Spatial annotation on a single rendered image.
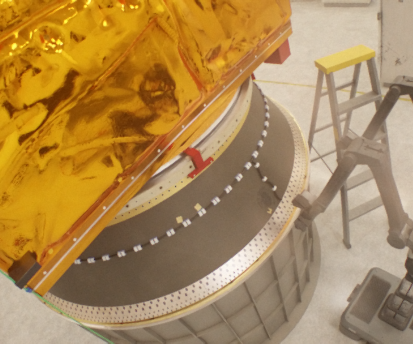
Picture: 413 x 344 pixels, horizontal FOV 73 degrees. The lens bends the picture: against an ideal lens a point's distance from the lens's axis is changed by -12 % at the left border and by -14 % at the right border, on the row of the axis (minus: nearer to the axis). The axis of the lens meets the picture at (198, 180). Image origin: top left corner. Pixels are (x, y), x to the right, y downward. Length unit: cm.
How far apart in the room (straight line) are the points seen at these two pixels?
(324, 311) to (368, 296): 41
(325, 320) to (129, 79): 222
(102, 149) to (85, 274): 75
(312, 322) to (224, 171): 159
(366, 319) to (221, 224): 136
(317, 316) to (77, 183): 213
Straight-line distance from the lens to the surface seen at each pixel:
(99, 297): 165
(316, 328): 263
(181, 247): 143
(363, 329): 238
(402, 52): 452
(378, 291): 249
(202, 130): 137
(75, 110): 96
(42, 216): 100
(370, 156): 103
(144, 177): 124
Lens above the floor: 251
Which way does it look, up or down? 42 degrees down
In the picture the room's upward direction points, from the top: 24 degrees counter-clockwise
